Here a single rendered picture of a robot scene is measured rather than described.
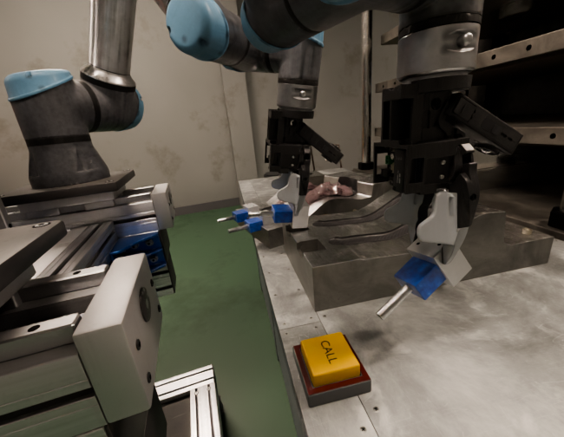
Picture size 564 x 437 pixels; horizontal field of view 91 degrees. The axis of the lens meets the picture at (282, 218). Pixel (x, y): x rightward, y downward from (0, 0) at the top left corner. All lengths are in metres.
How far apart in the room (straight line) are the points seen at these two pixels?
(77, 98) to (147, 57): 3.47
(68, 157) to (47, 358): 0.53
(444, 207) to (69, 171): 0.69
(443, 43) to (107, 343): 0.39
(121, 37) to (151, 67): 3.40
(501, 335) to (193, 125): 3.94
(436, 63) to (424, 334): 0.37
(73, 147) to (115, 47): 0.24
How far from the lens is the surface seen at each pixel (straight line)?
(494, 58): 1.30
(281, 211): 0.60
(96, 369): 0.27
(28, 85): 0.76
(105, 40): 0.81
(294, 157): 0.56
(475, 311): 0.58
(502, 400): 0.45
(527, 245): 0.73
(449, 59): 0.34
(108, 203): 0.74
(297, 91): 0.54
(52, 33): 4.44
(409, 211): 0.42
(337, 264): 0.48
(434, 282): 0.41
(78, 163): 0.75
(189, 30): 0.46
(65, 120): 0.76
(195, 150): 4.13
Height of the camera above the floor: 1.12
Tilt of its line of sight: 19 degrees down
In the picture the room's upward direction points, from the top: 6 degrees counter-clockwise
